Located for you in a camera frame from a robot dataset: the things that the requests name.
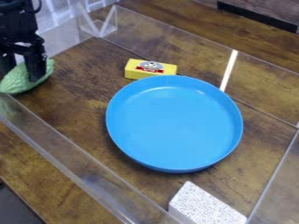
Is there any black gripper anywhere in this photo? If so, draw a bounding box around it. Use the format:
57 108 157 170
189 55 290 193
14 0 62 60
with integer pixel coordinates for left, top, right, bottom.
0 0 47 82

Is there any green bumpy gourd toy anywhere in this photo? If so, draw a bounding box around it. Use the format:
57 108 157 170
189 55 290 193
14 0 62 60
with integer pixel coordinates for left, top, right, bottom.
0 59 55 94

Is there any blue round tray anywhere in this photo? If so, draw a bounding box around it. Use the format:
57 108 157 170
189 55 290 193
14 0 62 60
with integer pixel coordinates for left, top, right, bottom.
106 75 243 173

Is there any yellow rectangular block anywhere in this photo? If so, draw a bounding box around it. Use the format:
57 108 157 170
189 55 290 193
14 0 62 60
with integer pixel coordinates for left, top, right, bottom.
126 59 178 80

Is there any white speckled foam block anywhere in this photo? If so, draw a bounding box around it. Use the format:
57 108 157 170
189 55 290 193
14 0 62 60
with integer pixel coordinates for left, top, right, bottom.
169 181 247 224

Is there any clear acrylic enclosure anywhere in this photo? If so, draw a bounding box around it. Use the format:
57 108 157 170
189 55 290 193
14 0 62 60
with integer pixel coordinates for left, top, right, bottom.
0 0 299 224

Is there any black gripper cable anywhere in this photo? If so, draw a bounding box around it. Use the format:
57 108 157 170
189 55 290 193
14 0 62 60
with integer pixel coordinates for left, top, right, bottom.
32 0 43 14

